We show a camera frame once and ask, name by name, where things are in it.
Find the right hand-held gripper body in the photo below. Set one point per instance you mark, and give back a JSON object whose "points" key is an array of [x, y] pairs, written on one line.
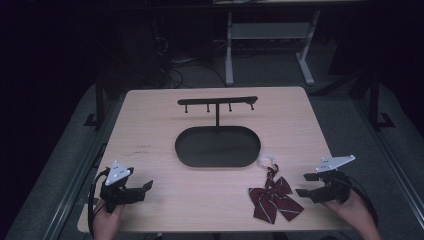
{"points": [[333, 186]]}

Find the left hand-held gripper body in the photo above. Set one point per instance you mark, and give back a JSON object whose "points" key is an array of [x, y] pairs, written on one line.
{"points": [[117, 191]]}

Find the dark red striped bow tie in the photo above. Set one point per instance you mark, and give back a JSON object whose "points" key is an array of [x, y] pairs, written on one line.
{"points": [[275, 200]]}

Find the black hook rack with tray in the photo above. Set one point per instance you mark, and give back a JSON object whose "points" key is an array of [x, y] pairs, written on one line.
{"points": [[217, 146]]}

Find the person's left hand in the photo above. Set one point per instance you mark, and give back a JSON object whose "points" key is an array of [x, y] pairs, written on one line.
{"points": [[106, 221]]}

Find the black metal stand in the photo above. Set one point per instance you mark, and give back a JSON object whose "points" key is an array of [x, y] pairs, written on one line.
{"points": [[375, 100], [99, 103]]}

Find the white metal table frame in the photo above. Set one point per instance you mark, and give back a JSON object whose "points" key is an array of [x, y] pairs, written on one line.
{"points": [[270, 31]]}

